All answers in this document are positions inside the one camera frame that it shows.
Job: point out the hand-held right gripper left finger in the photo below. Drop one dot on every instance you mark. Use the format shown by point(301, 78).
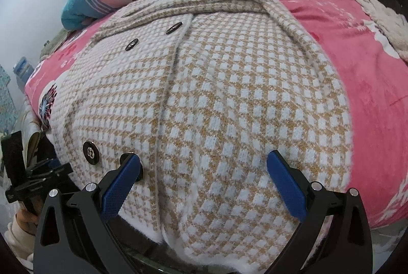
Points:
point(119, 184)

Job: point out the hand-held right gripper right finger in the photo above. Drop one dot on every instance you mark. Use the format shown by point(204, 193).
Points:
point(287, 184)

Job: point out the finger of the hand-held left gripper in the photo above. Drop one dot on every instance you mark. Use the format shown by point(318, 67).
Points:
point(51, 170)

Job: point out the beige white houndstooth knit coat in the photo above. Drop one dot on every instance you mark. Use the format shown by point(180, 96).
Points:
point(223, 101)

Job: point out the person's left forearm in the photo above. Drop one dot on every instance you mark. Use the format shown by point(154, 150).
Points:
point(19, 245)

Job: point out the person's left hand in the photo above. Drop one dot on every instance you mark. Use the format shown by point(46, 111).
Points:
point(25, 219)

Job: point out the teal patterned cloth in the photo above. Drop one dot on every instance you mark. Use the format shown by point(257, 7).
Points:
point(6, 98)

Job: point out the blue water jug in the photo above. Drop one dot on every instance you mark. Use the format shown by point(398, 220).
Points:
point(24, 71)

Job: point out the green patterned cloth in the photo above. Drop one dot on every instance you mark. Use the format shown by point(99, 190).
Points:
point(52, 44)

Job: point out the pink floral plush blanket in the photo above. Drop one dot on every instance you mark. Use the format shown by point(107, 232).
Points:
point(366, 86)

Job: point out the cream fluffy knit garment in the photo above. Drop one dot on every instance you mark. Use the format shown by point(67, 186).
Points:
point(382, 19)

